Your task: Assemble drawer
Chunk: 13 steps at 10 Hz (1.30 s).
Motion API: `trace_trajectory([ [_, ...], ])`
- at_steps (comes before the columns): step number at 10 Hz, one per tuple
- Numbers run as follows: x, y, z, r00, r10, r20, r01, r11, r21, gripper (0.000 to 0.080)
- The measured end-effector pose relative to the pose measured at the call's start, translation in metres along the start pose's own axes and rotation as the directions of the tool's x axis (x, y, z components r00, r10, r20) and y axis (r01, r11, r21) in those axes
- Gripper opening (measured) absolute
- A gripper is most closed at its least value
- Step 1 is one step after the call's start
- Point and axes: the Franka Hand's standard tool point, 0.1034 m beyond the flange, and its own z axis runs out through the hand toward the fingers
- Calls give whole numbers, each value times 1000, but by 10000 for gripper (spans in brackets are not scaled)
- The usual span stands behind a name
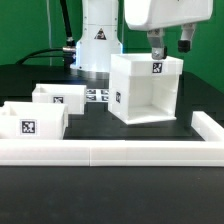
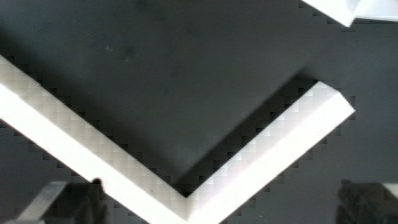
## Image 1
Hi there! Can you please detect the white marker tag sheet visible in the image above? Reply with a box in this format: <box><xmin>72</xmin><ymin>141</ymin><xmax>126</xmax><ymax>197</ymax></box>
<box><xmin>86</xmin><ymin>89</ymin><xmax>109</xmax><ymax>102</ymax></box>

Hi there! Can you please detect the white front drawer tray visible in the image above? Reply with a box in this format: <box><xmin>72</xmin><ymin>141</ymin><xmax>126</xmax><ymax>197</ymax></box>
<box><xmin>0</xmin><ymin>101</ymin><xmax>68</xmax><ymax>140</ymax></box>

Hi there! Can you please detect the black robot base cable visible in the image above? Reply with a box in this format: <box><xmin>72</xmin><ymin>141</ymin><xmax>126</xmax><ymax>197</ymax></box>
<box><xmin>14</xmin><ymin>0</ymin><xmax>78</xmax><ymax>70</ymax></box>

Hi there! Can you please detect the white fence rail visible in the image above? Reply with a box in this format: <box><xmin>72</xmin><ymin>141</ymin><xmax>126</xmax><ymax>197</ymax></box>
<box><xmin>191</xmin><ymin>111</ymin><xmax>224</xmax><ymax>142</ymax></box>
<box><xmin>0</xmin><ymin>140</ymin><xmax>224</xmax><ymax>167</ymax></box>

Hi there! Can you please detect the white rear drawer tray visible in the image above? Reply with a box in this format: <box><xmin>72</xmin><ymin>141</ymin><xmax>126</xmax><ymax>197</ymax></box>
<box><xmin>32</xmin><ymin>84</ymin><xmax>87</xmax><ymax>115</ymax></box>

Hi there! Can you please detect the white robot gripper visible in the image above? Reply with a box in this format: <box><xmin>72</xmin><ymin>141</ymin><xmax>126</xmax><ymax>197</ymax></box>
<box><xmin>124</xmin><ymin>0</ymin><xmax>213</xmax><ymax>60</ymax></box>

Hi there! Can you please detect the white drawer tray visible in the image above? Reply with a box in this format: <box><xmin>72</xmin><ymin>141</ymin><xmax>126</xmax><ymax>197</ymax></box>
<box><xmin>0</xmin><ymin>101</ymin><xmax>68</xmax><ymax>140</ymax></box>
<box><xmin>32</xmin><ymin>84</ymin><xmax>87</xmax><ymax>115</ymax></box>

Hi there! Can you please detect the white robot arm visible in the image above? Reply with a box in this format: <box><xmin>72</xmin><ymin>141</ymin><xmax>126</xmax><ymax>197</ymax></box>
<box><xmin>70</xmin><ymin>0</ymin><xmax>213</xmax><ymax>77</ymax></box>

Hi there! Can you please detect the white drawer cabinet box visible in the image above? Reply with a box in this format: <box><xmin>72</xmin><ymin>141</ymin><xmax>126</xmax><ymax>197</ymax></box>
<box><xmin>108</xmin><ymin>53</ymin><xmax>183</xmax><ymax>125</ymax></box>

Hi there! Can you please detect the white right fence rail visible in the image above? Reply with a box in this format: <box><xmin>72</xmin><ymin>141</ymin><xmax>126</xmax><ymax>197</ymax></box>
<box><xmin>191</xmin><ymin>111</ymin><xmax>224</xmax><ymax>142</ymax></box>

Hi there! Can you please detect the white front fence rail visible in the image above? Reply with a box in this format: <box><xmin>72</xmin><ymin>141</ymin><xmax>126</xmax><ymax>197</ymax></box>
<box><xmin>0</xmin><ymin>140</ymin><xmax>224</xmax><ymax>167</ymax></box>

